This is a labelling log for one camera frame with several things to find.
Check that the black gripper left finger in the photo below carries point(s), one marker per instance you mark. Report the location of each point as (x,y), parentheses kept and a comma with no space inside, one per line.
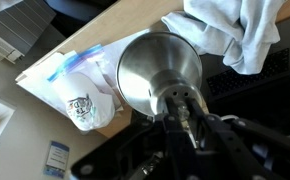
(178,146)

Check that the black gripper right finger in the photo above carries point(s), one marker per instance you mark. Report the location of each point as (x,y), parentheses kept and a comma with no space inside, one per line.
(221,150)

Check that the silver metal desk lamp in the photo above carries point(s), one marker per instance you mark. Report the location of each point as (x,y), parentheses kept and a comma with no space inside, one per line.
(158,63)

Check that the black laptop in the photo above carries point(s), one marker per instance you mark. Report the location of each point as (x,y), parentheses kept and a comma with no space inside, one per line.
(251,76)

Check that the light blue crumpled cloth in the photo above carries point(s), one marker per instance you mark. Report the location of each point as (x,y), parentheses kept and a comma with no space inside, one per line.
(231,30)

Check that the clear zip bag blue seal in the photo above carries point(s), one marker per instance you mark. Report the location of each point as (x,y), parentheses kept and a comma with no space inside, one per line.
(75,60)

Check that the clear zip plastic bag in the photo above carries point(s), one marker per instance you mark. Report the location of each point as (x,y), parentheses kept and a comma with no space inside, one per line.
(38,80)

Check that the black office chair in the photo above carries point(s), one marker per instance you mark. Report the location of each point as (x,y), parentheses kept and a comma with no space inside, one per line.
(78,13)

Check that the grey ribbed radiator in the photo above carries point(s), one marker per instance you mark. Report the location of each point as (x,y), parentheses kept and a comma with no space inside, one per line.
(18,30)

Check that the blue white wall card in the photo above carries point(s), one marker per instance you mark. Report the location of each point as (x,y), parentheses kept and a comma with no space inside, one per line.
(56,160)

